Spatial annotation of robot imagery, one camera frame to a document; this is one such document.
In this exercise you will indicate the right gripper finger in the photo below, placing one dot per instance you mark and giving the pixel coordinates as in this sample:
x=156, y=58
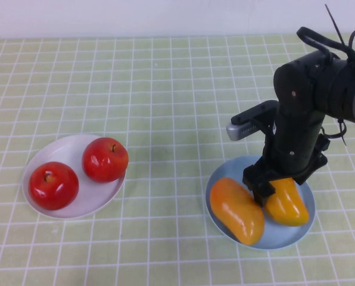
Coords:
x=301, y=180
x=262, y=193

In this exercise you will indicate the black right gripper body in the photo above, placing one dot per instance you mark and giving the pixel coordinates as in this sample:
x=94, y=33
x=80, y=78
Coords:
x=296, y=143

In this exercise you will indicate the yellow orange mango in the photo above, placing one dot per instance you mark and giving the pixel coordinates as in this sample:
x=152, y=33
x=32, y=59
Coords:
x=237, y=214
x=287, y=205

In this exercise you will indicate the red apple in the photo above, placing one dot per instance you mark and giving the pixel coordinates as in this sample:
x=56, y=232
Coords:
x=104, y=164
x=54, y=190

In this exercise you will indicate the light blue round plate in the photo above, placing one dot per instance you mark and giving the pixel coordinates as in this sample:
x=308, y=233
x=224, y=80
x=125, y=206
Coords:
x=284, y=235

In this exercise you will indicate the white round plate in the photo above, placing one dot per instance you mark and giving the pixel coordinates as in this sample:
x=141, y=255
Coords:
x=58, y=150

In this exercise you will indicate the black zip tie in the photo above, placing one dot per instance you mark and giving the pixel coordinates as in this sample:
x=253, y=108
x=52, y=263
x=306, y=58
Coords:
x=333, y=24
x=342, y=128

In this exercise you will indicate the green checkered tablecloth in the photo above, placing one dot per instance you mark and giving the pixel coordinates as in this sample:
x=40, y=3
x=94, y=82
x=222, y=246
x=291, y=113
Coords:
x=165, y=89

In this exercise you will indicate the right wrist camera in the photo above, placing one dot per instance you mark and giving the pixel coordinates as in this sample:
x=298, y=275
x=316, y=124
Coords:
x=249, y=125

